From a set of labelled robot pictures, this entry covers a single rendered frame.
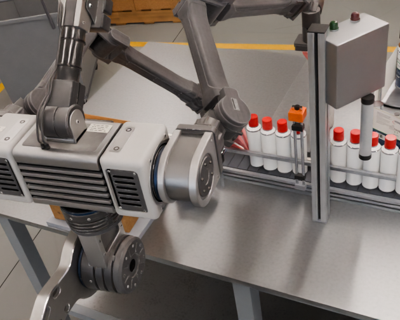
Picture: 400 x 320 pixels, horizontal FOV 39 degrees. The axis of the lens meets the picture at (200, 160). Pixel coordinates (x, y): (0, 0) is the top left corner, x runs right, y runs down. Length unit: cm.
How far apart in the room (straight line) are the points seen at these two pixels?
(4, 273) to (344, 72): 224
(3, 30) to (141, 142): 292
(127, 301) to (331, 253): 107
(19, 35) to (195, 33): 264
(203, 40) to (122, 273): 58
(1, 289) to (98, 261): 182
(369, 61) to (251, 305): 84
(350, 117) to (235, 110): 104
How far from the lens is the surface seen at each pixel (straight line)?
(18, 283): 312
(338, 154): 183
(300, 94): 234
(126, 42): 173
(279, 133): 186
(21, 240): 235
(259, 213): 189
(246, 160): 202
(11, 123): 128
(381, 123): 195
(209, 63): 132
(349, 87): 153
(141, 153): 106
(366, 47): 151
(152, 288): 254
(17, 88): 417
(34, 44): 394
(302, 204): 191
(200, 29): 139
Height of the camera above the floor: 216
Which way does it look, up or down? 38 degrees down
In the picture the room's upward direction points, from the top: 11 degrees counter-clockwise
